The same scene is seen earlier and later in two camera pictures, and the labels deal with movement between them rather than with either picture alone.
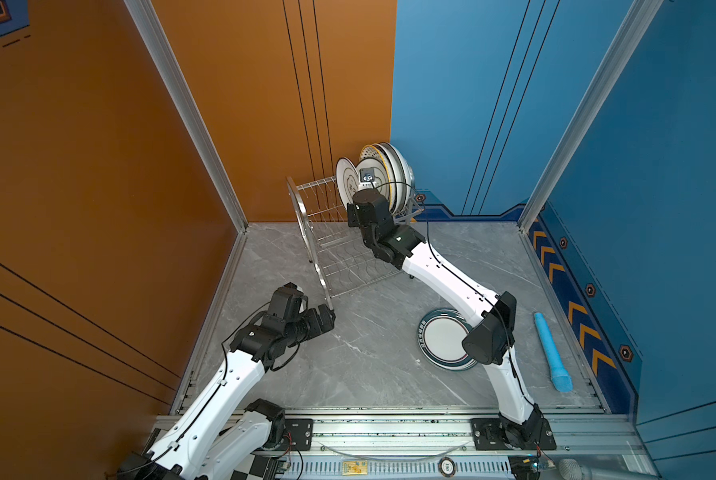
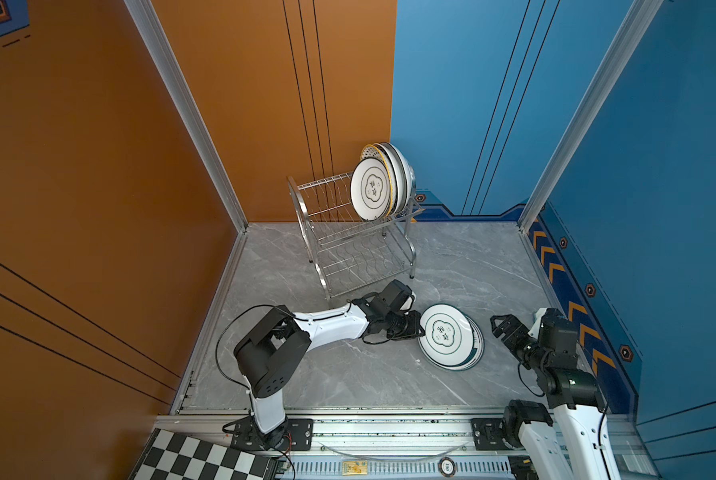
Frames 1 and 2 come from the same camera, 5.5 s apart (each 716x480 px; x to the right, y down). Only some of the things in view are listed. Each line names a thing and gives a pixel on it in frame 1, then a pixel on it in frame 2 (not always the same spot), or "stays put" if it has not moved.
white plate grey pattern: (348, 179) → (449, 335)
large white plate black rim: (402, 177) stays put
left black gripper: (316, 327) → (414, 329)
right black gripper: (352, 213) → (510, 339)
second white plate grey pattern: (380, 174) stays put
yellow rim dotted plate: (375, 150) stays put
